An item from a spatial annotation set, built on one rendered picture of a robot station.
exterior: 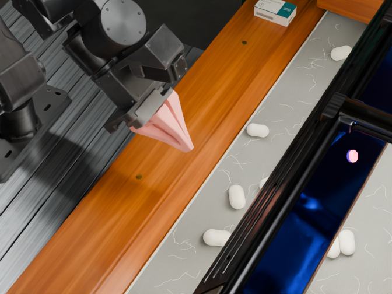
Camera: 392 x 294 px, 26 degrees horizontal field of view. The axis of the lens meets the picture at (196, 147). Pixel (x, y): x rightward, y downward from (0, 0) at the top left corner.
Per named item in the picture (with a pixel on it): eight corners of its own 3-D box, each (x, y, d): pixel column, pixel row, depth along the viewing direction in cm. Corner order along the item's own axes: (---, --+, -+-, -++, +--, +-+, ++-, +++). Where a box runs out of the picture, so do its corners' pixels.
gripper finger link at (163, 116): (223, 118, 108) (174, 65, 106) (196, 156, 104) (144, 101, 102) (193, 133, 114) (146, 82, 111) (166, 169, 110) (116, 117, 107)
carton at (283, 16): (253, 15, 139) (254, 6, 137) (263, 3, 141) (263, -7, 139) (286, 27, 137) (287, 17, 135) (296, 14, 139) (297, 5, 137)
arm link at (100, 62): (139, 44, 103) (100, 1, 101) (111, 74, 100) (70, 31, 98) (116, 59, 108) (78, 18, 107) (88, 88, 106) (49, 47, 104)
